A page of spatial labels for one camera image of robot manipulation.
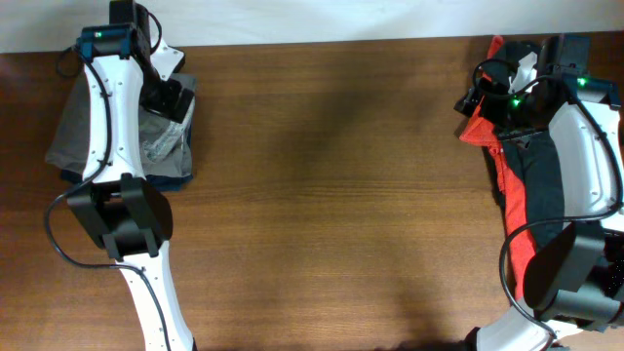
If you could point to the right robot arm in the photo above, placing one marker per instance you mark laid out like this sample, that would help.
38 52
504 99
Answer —
550 131

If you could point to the folded navy blue shorts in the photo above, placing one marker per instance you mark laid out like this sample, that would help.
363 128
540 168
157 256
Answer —
168 183

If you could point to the red garment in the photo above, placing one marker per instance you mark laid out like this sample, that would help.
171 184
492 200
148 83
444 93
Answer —
509 191

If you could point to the black printed t-shirt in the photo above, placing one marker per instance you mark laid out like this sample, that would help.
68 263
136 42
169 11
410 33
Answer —
537 166

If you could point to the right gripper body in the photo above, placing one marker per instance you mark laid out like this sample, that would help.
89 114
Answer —
513 114

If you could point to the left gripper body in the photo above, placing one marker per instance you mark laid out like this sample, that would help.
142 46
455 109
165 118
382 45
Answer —
160 97

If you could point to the grey cargo shorts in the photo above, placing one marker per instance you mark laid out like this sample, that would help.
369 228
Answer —
164 145

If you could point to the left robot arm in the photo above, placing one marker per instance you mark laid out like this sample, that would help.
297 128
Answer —
119 209

